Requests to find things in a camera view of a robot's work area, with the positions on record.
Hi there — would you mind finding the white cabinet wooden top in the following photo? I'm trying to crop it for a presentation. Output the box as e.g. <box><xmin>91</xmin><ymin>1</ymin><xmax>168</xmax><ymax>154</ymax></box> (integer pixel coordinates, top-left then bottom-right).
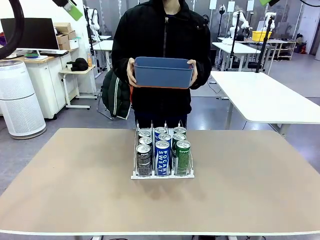
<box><xmin>0</xmin><ymin>48</ymin><xmax>79</xmax><ymax>120</ymax></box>

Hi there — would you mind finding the black keyboard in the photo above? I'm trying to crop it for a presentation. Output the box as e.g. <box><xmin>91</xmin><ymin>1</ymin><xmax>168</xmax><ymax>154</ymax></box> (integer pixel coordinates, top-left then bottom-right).
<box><xmin>39</xmin><ymin>49</ymin><xmax>69</xmax><ymax>57</ymax></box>

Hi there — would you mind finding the wooden shelf table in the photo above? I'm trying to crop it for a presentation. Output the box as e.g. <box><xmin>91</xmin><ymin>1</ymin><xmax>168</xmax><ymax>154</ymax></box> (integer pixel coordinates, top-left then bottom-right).
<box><xmin>247</xmin><ymin>38</ymin><xmax>298</xmax><ymax>61</ymax></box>

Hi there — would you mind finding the yellow plastic bin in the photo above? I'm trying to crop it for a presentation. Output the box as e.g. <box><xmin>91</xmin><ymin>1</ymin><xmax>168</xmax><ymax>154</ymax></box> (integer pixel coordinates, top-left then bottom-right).
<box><xmin>251</xmin><ymin>30</ymin><xmax>273</xmax><ymax>42</ymax></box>

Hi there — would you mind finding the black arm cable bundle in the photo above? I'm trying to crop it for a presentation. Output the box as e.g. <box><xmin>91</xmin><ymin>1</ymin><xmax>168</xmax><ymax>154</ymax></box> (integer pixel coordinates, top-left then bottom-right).
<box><xmin>299</xmin><ymin>0</ymin><xmax>320</xmax><ymax>8</ymax></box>
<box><xmin>0</xmin><ymin>0</ymin><xmax>26</xmax><ymax>60</ymax></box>

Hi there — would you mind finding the white cylindrical air purifier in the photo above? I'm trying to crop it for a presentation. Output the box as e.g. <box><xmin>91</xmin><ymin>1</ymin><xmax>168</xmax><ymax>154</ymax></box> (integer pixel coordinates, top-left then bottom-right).
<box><xmin>0</xmin><ymin>59</ymin><xmax>48</xmax><ymax>140</ymax></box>

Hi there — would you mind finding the dark green puffer jacket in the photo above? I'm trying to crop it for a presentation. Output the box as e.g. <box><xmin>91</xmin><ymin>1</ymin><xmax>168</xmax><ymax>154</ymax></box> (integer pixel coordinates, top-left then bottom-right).
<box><xmin>100</xmin><ymin>69</ymin><xmax>133</xmax><ymax>120</ymax></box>

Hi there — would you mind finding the black computer monitor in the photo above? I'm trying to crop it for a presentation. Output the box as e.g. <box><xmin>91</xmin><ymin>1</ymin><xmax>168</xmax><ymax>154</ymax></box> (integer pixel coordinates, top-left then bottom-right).
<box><xmin>0</xmin><ymin>17</ymin><xmax>60</xmax><ymax>60</ymax></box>

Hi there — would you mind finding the person's left hand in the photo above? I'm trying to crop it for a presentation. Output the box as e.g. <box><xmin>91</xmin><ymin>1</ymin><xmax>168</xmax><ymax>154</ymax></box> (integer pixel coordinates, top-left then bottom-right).
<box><xmin>186</xmin><ymin>59</ymin><xmax>199</xmax><ymax>89</ymax></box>

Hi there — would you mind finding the white background desk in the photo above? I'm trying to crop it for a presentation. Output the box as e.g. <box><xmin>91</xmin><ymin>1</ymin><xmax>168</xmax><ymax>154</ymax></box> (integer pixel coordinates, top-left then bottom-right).
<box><xmin>92</xmin><ymin>39</ymin><xmax>115</xmax><ymax>73</ymax></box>
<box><xmin>211</xmin><ymin>41</ymin><xmax>262</xmax><ymax>71</ymax></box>

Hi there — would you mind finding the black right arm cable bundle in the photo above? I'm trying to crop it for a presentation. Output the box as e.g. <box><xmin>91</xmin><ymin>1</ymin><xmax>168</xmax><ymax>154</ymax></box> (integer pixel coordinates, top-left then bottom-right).
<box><xmin>299</xmin><ymin>0</ymin><xmax>320</xmax><ymax>8</ymax></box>

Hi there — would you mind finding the white wire can dispenser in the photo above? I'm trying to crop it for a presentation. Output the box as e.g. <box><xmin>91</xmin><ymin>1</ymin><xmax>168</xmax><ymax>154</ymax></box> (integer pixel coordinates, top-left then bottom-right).
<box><xmin>130</xmin><ymin>119</ymin><xmax>195</xmax><ymax>180</ymax></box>

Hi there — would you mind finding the large white table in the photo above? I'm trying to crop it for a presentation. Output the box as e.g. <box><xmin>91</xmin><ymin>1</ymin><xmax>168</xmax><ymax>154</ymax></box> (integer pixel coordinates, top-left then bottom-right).
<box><xmin>209</xmin><ymin>70</ymin><xmax>320</xmax><ymax>137</ymax></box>

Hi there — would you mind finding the blue plastic bin orange base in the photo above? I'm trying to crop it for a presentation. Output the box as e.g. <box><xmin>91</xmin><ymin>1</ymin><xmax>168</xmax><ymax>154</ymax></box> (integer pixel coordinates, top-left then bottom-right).
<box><xmin>133</xmin><ymin>56</ymin><xmax>195</xmax><ymax>90</ymax></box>

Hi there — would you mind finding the person's right forearm black sleeve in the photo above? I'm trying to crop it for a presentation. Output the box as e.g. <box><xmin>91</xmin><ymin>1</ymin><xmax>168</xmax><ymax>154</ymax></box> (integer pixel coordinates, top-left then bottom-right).
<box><xmin>111</xmin><ymin>56</ymin><xmax>132</xmax><ymax>88</ymax></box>

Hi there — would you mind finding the black bag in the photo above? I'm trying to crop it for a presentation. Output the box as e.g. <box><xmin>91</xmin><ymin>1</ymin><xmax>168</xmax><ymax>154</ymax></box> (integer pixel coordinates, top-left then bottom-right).
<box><xmin>66</xmin><ymin>57</ymin><xmax>89</xmax><ymax>72</ymax></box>

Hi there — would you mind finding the black left arm cable bundle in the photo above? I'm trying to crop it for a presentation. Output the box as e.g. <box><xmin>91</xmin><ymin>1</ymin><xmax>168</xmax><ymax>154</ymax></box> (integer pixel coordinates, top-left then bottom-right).
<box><xmin>0</xmin><ymin>0</ymin><xmax>26</xmax><ymax>60</ymax></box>

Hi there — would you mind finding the person in black jacket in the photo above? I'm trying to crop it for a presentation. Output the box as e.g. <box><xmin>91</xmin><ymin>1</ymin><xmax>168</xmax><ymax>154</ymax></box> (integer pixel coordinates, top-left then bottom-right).
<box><xmin>111</xmin><ymin>0</ymin><xmax>213</xmax><ymax>130</ymax></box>

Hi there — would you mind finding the person's left forearm black sleeve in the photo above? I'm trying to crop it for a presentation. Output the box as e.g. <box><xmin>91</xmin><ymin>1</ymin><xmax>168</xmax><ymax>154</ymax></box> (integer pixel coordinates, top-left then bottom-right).
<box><xmin>192</xmin><ymin>57</ymin><xmax>213</xmax><ymax>90</ymax></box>

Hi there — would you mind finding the person's right hand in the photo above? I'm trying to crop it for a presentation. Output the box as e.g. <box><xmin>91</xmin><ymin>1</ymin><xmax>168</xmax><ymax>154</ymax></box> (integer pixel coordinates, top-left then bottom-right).
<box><xmin>126</xmin><ymin>57</ymin><xmax>138</xmax><ymax>88</ymax></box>

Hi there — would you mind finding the black light stand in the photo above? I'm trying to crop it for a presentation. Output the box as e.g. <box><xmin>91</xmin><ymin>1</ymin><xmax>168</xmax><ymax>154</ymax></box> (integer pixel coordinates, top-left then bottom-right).
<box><xmin>254</xmin><ymin>13</ymin><xmax>274</xmax><ymax>74</ymax></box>

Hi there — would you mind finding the metal chair frame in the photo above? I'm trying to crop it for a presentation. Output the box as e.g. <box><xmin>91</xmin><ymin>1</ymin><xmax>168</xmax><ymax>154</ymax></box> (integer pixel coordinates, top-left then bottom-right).
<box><xmin>96</xmin><ymin>93</ymin><xmax>115</xmax><ymax>121</ymax></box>

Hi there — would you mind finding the white side table wooden top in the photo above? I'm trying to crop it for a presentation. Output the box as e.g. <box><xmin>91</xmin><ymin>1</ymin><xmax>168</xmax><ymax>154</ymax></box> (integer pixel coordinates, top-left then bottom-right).
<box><xmin>59</xmin><ymin>64</ymin><xmax>99</xmax><ymax>110</ymax></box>

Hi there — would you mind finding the black slim stand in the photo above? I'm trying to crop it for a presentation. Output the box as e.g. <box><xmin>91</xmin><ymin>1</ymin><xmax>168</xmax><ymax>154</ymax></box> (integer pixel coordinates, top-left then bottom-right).
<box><xmin>227</xmin><ymin>10</ymin><xmax>242</xmax><ymax>70</ymax></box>

